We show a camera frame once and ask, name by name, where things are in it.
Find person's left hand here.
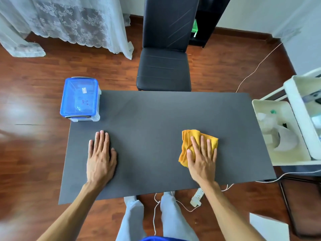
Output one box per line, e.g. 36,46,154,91
86,130,117,185

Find person's right hand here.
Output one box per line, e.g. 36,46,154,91
186,135,218,185

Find yellow cleaning cloth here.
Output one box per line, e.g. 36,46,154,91
178,129,219,168

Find person's left forearm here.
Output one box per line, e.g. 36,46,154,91
37,182,101,241

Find person's right forearm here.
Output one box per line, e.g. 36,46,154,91
201,182,266,241

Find white power strip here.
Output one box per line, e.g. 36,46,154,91
190,188,204,208

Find blue lidded plastic container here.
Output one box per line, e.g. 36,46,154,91
60,77,102,122

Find person's light grey trousers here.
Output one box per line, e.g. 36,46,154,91
116,191,200,241

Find white plastic bag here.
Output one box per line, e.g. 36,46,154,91
263,124,300,152

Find white utility cart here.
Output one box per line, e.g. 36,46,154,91
252,68,321,166

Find person's blue shirt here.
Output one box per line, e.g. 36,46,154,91
140,236,187,241

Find white board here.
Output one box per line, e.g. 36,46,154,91
249,213,290,241

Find black leather chair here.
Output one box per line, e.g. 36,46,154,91
136,0,200,92

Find white lace curtain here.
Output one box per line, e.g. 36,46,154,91
0,0,134,60

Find black shelf unit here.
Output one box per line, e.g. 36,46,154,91
189,0,232,48

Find white power cable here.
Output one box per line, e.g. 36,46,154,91
153,169,321,236

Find thin white wall cable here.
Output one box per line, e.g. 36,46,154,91
235,42,283,93

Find black metal frame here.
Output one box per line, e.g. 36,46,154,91
278,176,321,239

